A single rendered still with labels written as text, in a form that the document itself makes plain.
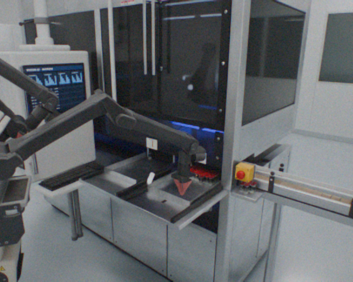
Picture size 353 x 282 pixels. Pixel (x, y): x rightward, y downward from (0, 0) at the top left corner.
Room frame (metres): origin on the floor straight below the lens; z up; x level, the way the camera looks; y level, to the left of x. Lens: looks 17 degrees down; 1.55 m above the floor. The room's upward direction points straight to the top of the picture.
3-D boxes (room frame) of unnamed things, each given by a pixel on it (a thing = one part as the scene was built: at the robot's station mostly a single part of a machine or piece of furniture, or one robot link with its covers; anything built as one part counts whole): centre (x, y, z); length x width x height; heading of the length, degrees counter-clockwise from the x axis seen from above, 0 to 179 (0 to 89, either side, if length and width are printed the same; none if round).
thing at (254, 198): (1.29, -0.39, 0.87); 0.14 x 0.13 x 0.02; 141
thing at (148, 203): (1.39, 0.09, 0.87); 0.70 x 0.48 x 0.02; 51
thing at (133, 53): (1.75, 0.27, 1.51); 0.47 x 0.01 x 0.59; 51
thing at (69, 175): (1.61, 0.60, 0.82); 0.40 x 0.14 x 0.02; 145
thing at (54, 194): (1.62, 0.62, 0.79); 0.45 x 0.28 x 0.03; 145
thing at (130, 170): (1.55, 0.18, 0.90); 0.34 x 0.26 x 0.04; 141
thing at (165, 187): (1.34, -0.08, 0.90); 0.34 x 0.26 x 0.04; 141
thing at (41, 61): (1.74, 0.76, 1.19); 0.50 x 0.19 x 0.78; 145
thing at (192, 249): (2.32, 0.20, 0.44); 2.06 x 1.00 x 0.88; 51
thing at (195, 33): (1.47, -0.08, 1.51); 0.43 x 0.01 x 0.59; 51
